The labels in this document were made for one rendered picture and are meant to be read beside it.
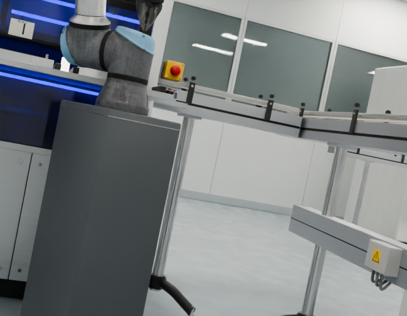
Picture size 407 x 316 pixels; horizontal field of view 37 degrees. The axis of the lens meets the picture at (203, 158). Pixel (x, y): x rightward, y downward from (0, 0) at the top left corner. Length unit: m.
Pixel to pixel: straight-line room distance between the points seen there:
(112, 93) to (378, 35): 6.69
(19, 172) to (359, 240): 1.27
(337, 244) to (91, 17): 1.22
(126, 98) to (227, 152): 5.69
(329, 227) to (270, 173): 5.16
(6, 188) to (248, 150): 5.29
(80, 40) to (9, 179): 0.80
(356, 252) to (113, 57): 1.09
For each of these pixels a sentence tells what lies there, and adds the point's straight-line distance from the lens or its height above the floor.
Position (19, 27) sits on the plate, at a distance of 2.38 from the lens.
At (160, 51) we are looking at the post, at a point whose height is 1.06.
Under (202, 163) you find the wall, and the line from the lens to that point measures 7.26.
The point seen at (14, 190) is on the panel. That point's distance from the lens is 2.39.
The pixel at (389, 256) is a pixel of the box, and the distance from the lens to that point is 1.99.
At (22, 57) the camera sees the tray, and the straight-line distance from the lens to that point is 2.11.
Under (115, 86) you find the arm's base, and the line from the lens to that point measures 1.69.
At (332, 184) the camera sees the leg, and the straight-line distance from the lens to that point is 2.50.
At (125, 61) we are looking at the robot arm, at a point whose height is 0.93.
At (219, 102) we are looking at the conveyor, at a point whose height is 0.92.
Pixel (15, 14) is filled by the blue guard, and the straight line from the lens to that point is 2.38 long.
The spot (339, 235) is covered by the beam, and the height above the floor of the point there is 0.50.
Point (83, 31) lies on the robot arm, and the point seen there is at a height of 0.99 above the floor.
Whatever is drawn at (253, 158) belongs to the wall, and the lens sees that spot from 7.45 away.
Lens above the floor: 0.77
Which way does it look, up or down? 2 degrees down
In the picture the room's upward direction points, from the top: 11 degrees clockwise
